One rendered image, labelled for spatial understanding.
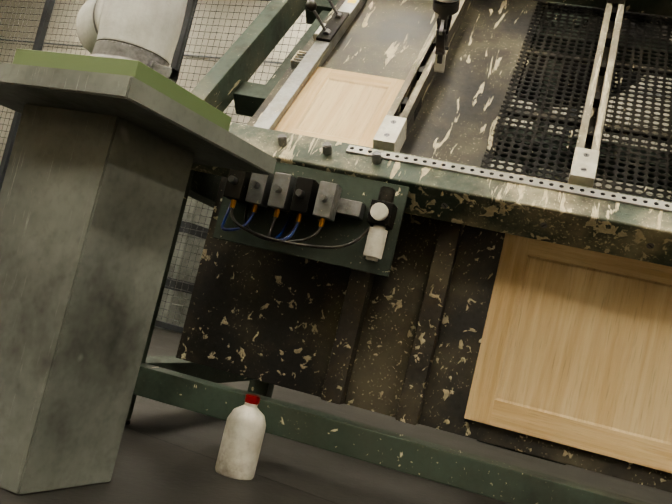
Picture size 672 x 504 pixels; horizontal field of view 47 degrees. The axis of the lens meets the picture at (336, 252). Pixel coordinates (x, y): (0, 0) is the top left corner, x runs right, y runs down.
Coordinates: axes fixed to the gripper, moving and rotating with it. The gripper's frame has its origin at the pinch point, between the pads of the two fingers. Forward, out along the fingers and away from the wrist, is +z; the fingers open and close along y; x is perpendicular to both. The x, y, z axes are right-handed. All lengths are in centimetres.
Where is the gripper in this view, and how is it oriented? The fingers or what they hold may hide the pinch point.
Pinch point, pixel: (440, 61)
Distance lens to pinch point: 242.3
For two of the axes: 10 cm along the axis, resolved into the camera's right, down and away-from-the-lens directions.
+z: 0.0, 7.1, 7.0
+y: 2.6, -6.8, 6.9
